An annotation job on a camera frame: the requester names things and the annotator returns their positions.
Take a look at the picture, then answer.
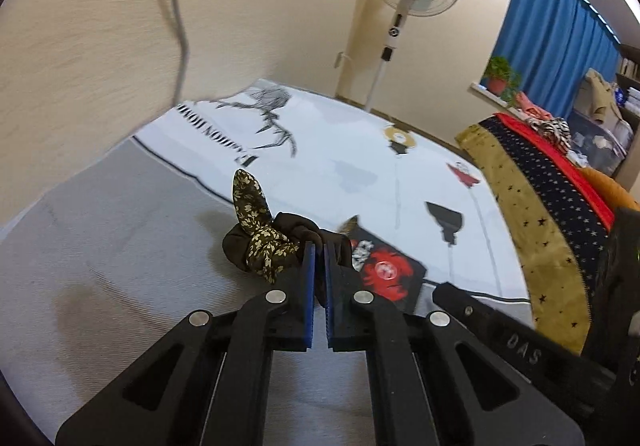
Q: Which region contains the striped black white cloth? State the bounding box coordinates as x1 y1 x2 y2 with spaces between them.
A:
530 116 573 152

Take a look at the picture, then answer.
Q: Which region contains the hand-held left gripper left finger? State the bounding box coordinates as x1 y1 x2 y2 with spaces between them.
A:
55 241 317 446

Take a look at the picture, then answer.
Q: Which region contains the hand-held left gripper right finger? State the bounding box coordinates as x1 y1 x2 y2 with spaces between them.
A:
322 243 586 446

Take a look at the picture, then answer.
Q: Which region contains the clear storage box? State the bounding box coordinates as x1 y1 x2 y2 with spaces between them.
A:
567 109 636 174

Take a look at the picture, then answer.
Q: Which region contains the potted green plant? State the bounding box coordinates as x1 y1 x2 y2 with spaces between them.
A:
484 56 523 102

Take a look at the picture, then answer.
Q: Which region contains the khaki coat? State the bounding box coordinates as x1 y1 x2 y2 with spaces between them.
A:
582 69 623 124

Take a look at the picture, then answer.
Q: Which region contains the blue curtain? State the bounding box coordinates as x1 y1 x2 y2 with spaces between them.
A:
492 0 623 112

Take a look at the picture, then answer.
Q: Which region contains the brown floral scrunchie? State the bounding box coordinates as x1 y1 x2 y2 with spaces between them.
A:
222 169 356 286

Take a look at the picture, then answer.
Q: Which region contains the yellow star bed sheet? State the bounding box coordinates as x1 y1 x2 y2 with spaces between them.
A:
455 123 593 357

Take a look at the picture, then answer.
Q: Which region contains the grey wall cable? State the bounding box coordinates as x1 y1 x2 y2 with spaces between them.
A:
159 0 193 104

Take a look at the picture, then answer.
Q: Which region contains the orange pillow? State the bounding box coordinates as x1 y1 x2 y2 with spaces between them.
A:
575 166 640 214

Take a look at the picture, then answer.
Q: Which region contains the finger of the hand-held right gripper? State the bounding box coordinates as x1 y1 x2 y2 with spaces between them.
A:
432 282 503 334

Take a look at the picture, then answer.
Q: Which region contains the red blanket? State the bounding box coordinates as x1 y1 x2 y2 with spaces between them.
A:
492 112 616 229

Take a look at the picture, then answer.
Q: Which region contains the grey mattress with printed sheet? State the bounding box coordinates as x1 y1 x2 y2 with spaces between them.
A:
0 79 538 442

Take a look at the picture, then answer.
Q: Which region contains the black packet with red print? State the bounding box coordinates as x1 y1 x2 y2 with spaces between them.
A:
337 215 428 314

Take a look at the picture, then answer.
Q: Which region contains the pink cloth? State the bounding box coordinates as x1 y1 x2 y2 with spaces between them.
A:
515 91 553 122

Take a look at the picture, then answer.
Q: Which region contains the wooden bookshelf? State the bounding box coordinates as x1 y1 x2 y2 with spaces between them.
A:
612 44 640 127

